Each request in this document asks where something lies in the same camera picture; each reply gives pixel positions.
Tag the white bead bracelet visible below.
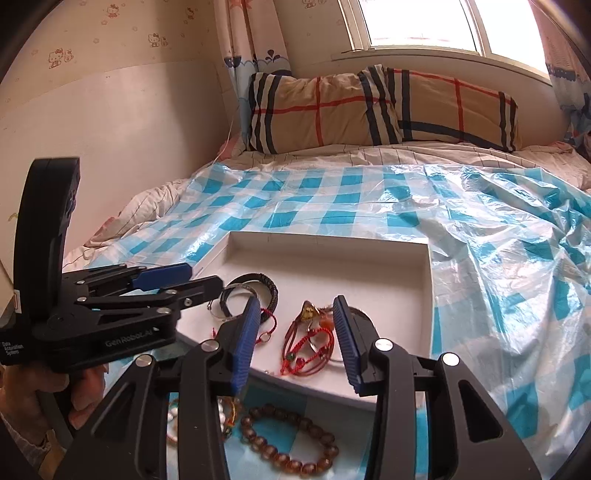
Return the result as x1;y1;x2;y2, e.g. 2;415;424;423
166;396;243;446

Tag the white wall board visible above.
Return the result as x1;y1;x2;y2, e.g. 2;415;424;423
0;60;232;259

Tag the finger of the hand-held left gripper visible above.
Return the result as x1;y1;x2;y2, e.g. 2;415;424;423
62;263;193;298
69;275;223;330

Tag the patterned curtain with blue hem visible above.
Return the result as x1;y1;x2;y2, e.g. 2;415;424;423
215;0;294;139
540;28;591;139

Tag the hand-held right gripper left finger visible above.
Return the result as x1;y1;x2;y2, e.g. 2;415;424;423
58;296;262;480

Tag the window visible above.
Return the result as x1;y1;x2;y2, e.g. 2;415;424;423
337;0;555;84

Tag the black braided bracelet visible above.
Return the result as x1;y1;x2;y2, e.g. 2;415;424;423
221;273;279;321

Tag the red cord bracelet yellow pendant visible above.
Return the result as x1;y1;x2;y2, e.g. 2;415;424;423
279;300;345;377

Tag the beige plaid pillow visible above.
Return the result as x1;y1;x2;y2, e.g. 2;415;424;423
247;65;403;155
385;68;522;153

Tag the blue checkered plastic sheet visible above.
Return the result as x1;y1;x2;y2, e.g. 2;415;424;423
62;164;591;480

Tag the white shallow cardboard box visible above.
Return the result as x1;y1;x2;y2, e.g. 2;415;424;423
178;231;435;411

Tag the pink cloth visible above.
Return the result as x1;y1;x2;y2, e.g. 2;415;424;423
218;133;247;160

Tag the thin silver bangle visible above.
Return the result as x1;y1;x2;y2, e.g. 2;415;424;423
208;285;252;322

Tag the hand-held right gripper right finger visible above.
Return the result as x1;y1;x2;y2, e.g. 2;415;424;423
332;294;543;480

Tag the person's left hand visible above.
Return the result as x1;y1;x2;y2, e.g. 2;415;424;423
0;362;110;432

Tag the brown bead bracelet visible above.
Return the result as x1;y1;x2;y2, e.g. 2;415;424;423
239;403;340;479

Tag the person's left forearm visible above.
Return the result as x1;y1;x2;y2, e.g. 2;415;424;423
0;412;52;463

